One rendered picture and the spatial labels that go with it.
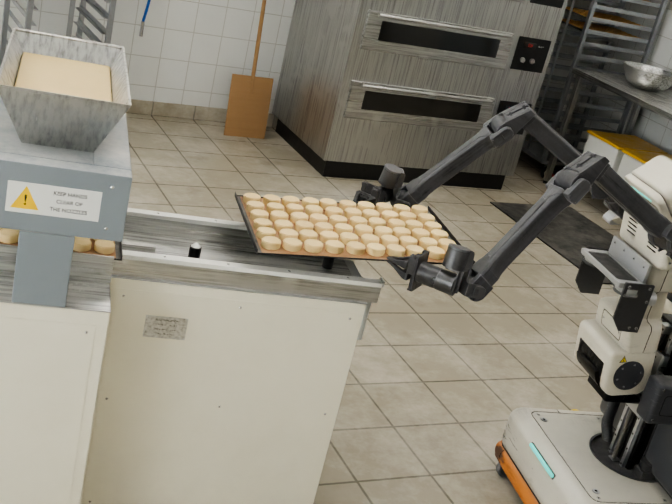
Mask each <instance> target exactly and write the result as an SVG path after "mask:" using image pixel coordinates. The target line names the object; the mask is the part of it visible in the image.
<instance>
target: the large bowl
mask: <svg viewBox="0 0 672 504"><path fill-rule="evenodd" d="M623 71H624V74H625V78H626V80H627V81H629V82H630V83H631V84H632V85H633V86H635V87H636V88H638V89H641V90H644V91H648V92H657V91H665V90H667V89H668V88H669V87H671V86H672V72H669V71H667V70H664V69H661V68H658V67H655V66H651V65H647V64H643V63H639V62H633V61H624V67H623Z"/></svg>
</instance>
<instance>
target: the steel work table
mask: <svg viewBox="0 0 672 504"><path fill-rule="evenodd" d="M572 73H573V74H575V75H577V76H576V79H575V83H574V86H573V89H572V92H571V95H570V98H569V101H568V104H567V107H566V110H565V113H564V116H563V119H562V122H561V126H560V129H559V132H558V134H560V135H561V136H562V137H563V138H564V137H565V134H566V131H567V128H568V125H569V122H570V119H571V116H572V113H573V110H574V107H575V104H576V101H577V98H578V95H579V91H580V88H581V85H582V82H583V79H586V80H588V81H590V82H592V83H594V84H596V85H598V86H600V87H602V88H604V89H606V90H608V91H610V92H613V93H615V94H617V95H619V96H621V97H623V98H625V99H627V100H629V101H631V102H633V103H634V105H633V108H632V111H631V114H630V116H629V119H628V122H627V125H626V128H625V131H624V134H626V135H631V133H632V130H633V127H634V124H635V121H636V119H637V116H638V113H639V110H640V107H641V106H642V107H644V108H646V109H648V110H650V111H652V112H654V113H656V114H658V115H660V116H662V117H664V118H667V119H669V120H671V121H672V86H671V87H669V88H668V89H667V90H665V91H657V92H648V91H644V90H641V89H638V88H636V87H635V86H633V85H632V84H631V83H630V82H629V81H627V80H626V78H625V75H619V74H613V73H606V72H599V71H593V70H586V69H579V68H573V70H572ZM556 161H557V157H556V156H554V155H553V154H552V153H551V156H550V159H549V162H548V165H547V169H546V172H545V175H544V178H543V183H545V184H546V183H547V182H548V181H549V180H550V179H551V177H552V174H553V171H554V168H555V165H556Z"/></svg>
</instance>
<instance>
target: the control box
mask: <svg viewBox="0 0 672 504"><path fill-rule="evenodd" d="M344 261H345V263H346V265H347V267H348V268H349V270H350V272H351V274H352V276H355V277H362V276H361V274H360V273H359V271H358V269H357V267H356V265H355V263H354V262H353V261H352V260H344ZM370 306H371V303H370V302H367V305H366V308H365V311H364V315H363V319H362V323H361V326H360V330H359V334H358V338H357V340H361V339H362V336H363V332H364V329H365V325H366V321H367V318H368V314H369V310H370Z"/></svg>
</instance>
